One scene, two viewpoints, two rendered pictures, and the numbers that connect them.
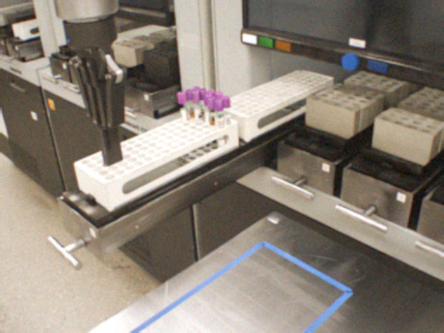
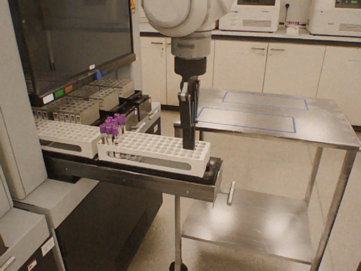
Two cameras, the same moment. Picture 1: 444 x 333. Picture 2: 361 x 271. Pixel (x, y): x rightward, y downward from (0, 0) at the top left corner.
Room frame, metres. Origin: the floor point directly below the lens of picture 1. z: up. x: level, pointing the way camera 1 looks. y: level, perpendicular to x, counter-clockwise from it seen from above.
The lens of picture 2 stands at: (1.04, 0.74, 1.23)
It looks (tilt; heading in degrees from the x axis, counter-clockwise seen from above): 26 degrees down; 240
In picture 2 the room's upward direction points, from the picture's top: straight up
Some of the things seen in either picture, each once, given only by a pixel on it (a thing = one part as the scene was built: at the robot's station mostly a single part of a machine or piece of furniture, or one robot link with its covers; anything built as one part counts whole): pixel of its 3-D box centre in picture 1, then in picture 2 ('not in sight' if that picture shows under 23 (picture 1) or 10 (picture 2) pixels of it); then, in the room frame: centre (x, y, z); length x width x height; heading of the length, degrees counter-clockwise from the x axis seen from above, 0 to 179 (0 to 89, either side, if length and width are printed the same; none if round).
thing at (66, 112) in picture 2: (345, 110); (76, 113); (0.87, -0.26, 0.85); 0.12 x 0.02 x 0.06; 43
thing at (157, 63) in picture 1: (159, 64); not in sight; (1.25, 0.16, 0.85); 0.12 x 0.02 x 0.06; 43
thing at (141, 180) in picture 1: (162, 156); (153, 153); (0.75, 0.11, 0.83); 0.30 x 0.10 x 0.06; 133
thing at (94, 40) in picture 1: (93, 48); (190, 75); (0.68, 0.18, 1.06); 0.08 x 0.07 x 0.09; 43
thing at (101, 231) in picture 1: (218, 155); (111, 162); (0.84, 0.00, 0.78); 0.73 x 0.14 x 0.09; 133
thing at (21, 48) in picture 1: (82, 30); not in sight; (2.04, 0.57, 0.78); 0.73 x 0.14 x 0.09; 133
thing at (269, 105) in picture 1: (277, 104); (57, 138); (0.96, -0.13, 0.83); 0.30 x 0.10 x 0.06; 133
